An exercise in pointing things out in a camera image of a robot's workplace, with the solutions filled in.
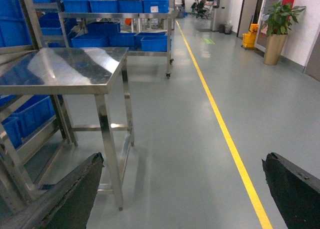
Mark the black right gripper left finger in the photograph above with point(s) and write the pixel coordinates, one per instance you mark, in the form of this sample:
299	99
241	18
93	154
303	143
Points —
67	204

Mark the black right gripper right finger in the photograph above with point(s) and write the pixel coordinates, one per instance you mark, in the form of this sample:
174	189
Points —
295	192

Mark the wheeled steel shelf cart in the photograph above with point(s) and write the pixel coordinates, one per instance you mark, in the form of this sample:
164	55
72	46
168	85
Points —
143	26

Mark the small stainless steel table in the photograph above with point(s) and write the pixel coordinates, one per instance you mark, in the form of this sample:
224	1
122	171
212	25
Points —
80	71

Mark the yellow mop bucket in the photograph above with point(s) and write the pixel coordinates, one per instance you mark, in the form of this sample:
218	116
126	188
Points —
249	38

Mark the plant in gold pot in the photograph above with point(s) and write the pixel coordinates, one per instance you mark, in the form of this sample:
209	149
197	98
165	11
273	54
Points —
280	18

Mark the seated person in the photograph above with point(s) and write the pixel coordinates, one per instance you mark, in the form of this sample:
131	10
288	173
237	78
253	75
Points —
201	10

